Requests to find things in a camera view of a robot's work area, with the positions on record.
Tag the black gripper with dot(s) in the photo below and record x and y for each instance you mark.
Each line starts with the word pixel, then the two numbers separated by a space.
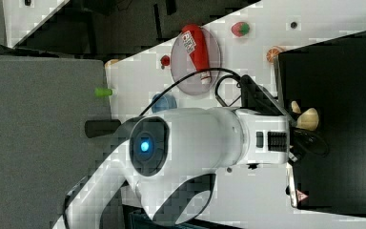
pixel 300 144

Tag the peeled toy banana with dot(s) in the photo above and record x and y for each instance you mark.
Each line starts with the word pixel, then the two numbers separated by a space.
pixel 308 120

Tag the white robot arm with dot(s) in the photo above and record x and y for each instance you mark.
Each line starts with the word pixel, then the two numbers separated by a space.
pixel 170 160

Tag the silver black toaster oven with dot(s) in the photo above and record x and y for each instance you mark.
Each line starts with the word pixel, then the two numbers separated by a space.
pixel 330 76

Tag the orange slice toy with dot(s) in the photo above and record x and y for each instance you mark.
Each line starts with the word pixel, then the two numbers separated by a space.
pixel 273 52

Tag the pink red toy fruit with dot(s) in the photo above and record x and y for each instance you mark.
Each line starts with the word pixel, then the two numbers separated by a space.
pixel 240 29

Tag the grey round plate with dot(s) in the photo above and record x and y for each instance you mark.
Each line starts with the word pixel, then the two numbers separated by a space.
pixel 182 65

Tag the blue bowl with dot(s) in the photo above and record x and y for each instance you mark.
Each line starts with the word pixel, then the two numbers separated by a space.
pixel 164 102

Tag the red ketchup bottle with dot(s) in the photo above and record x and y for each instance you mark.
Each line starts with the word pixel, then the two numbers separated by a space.
pixel 195 45

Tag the red toy strawberry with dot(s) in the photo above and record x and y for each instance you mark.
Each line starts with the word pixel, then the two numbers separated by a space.
pixel 165 61

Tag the green toy vegetable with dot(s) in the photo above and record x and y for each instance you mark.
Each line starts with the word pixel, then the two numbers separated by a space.
pixel 103 92

